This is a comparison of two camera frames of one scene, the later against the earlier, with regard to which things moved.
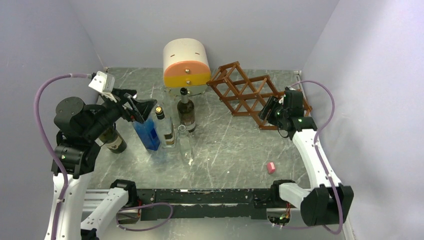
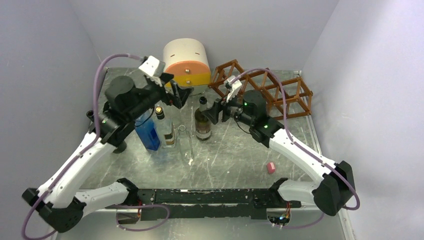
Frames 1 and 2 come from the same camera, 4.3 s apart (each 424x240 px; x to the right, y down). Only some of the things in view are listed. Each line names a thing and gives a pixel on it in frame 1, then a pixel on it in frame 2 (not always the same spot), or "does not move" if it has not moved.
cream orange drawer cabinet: [186, 64] does not move
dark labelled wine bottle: [186, 111] to [202, 123]
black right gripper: [271, 103] to [212, 112]
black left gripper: [141, 107] to [180, 94]
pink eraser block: [270, 167] does not move
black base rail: [219, 204] does not move
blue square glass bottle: [146, 130] does not move
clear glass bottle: [184, 145] does not move
